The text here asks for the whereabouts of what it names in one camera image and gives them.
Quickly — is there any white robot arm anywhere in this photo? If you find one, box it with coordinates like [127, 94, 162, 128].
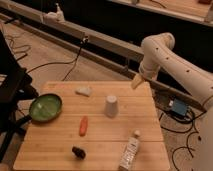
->
[131, 33, 213, 110]

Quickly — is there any dark eraser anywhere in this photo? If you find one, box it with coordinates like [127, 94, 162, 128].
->
[72, 146, 86, 159]

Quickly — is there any blue power box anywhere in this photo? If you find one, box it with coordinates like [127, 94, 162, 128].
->
[169, 99, 188, 117]

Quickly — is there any white crumpled cloth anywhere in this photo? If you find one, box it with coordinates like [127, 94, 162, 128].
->
[75, 87, 92, 97]

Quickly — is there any wooden table board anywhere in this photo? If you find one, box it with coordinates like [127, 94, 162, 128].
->
[14, 81, 170, 171]

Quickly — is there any clear plastic bottle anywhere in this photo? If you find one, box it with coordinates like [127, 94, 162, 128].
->
[118, 130, 140, 171]

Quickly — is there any orange carrot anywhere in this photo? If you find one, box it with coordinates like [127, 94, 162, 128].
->
[79, 116, 88, 136]

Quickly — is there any green frying pan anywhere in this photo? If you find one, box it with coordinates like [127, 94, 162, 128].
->
[27, 93, 63, 124]

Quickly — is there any black chair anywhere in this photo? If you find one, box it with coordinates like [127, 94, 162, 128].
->
[0, 31, 38, 162]

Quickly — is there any black floor cable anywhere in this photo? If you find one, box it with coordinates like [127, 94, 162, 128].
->
[25, 36, 90, 82]

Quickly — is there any white object on rail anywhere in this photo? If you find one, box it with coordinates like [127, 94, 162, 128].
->
[44, 4, 65, 22]

